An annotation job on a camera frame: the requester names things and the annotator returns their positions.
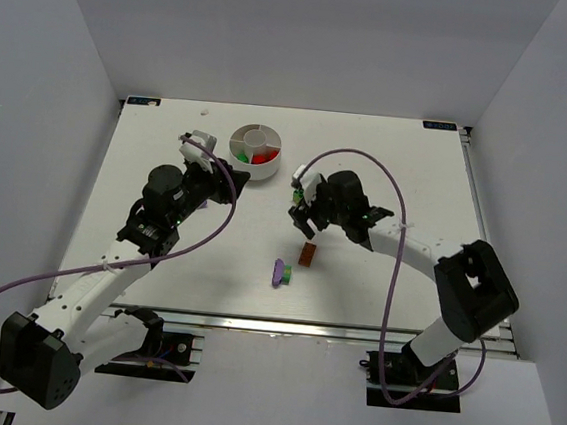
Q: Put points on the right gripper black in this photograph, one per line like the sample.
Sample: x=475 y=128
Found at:
x=308 y=213

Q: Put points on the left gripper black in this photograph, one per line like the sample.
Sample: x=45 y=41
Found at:
x=221 y=180

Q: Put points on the green lego brick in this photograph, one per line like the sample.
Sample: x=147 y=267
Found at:
x=243 y=158

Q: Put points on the red lego brick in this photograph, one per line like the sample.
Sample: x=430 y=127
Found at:
x=259 y=159
x=272 y=155

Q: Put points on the green yellow lego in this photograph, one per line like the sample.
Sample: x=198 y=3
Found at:
x=297 y=196

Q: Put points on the purple green lego piece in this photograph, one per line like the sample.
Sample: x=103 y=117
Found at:
x=281 y=274

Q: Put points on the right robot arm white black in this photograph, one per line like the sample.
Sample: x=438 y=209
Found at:
x=379 y=230

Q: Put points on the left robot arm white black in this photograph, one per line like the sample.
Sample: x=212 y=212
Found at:
x=45 y=354

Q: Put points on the white round divided container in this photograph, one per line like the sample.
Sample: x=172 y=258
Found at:
x=255 y=139

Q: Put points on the orange flat lego plate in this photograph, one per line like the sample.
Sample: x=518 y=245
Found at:
x=307 y=254

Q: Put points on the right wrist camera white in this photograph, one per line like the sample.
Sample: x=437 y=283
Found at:
x=306 y=180

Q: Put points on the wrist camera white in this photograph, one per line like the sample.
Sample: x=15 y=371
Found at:
x=306 y=180
x=195 y=148

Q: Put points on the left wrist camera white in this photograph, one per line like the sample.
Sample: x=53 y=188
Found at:
x=195 y=148

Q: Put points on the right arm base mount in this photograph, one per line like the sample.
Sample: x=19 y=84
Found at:
x=402 y=379

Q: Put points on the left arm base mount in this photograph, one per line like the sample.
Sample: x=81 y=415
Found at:
x=166 y=354

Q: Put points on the aluminium table frame rail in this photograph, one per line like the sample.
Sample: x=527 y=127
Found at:
x=474 y=291

